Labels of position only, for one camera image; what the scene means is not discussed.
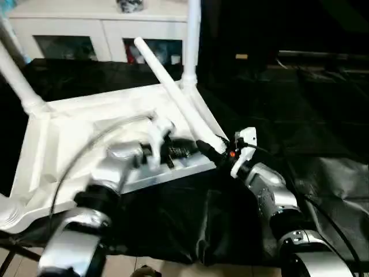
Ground white plastic table top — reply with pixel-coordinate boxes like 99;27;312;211
0;82;228;234

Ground black mat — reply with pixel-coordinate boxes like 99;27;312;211
0;57;369;266

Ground long black bar device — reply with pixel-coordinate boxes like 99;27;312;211
278;50;369;61

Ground white glass-door cabinet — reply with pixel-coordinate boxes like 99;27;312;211
8;0;191;65

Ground dark grey bundle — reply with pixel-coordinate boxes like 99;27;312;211
116;0;144;14

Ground black left wrist camera cable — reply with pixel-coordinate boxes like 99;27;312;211
48;114;155;216

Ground black folding frame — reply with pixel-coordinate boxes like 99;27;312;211
0;230;41;274

